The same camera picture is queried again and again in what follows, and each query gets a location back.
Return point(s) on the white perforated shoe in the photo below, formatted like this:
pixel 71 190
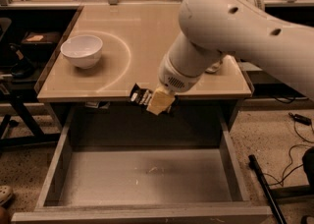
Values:
pixel 6 193

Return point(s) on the crushed silver soda can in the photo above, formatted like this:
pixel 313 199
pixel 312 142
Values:
pixel 215 67

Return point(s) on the grey counter cabinet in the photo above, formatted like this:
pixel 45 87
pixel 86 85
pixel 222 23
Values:
pixel 135 38

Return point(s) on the white ceramic bowl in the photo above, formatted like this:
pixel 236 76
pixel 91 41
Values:
pixel 82 51

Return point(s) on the black metal stand leg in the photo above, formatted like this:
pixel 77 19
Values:
pixel 254 165

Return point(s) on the grey shelf rail right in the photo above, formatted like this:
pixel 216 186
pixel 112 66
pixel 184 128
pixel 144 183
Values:
pixel 253 72

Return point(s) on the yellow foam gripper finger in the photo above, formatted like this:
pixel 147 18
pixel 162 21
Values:
pixel 161 100

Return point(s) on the dark box with label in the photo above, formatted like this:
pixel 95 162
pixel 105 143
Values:
pixel 40 40

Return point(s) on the open grey drawer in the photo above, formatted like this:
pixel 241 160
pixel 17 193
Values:
pixel 126 166

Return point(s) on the black power adapter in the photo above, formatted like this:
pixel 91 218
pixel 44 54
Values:
pixel 301 119

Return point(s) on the black side table frame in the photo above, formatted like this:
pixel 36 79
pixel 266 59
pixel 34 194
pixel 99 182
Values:
pixel 37 135

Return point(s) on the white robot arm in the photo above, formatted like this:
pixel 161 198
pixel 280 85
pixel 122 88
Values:
pixel 213 29

